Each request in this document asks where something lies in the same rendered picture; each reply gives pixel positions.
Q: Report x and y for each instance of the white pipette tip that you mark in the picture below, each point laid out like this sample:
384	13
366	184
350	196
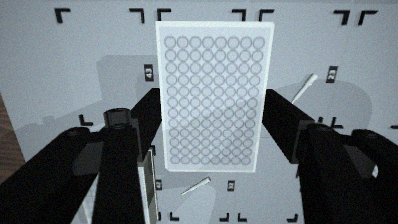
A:
202	182
307	84

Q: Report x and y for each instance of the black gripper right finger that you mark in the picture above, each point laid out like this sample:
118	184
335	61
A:
335	170

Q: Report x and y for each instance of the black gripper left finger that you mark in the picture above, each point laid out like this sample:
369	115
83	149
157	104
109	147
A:
51	186

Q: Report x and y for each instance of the white flat deck plate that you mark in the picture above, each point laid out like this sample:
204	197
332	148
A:
33	79

